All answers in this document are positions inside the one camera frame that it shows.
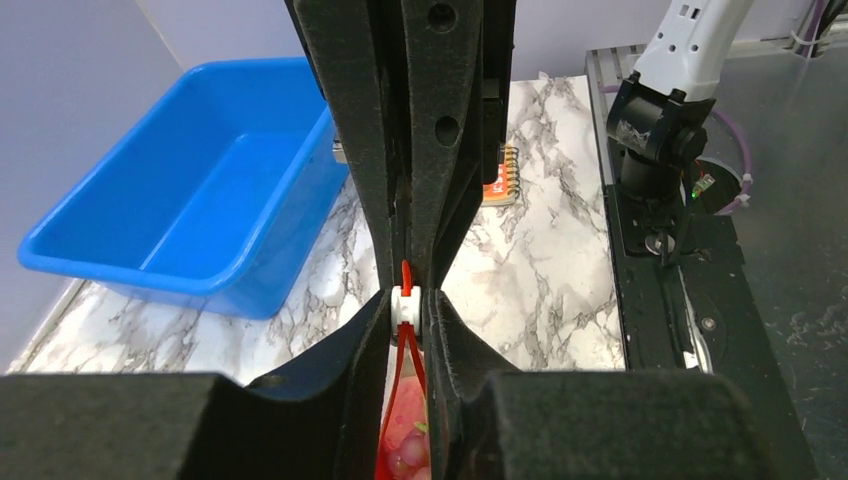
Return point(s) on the blue plastic bin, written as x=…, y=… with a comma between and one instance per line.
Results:
x=212, y=201

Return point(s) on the red grape bunch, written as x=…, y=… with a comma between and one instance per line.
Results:
x=411, y=459

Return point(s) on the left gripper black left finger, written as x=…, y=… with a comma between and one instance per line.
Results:
x=315, y=417

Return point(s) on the clear zip top bag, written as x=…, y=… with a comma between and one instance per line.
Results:
x=406, y=403

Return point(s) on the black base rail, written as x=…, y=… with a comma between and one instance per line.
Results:
x=705, y=292

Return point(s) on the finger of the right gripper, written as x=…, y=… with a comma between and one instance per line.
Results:
x=459, y=56

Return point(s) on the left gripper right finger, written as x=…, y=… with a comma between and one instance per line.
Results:
x=491, y=420

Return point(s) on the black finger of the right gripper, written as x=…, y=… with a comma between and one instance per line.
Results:
x=338, y=40

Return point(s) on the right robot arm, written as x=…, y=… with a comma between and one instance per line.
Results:
x=657, y=115

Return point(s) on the orange snack packet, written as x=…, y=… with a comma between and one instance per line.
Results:
x=505, y=190

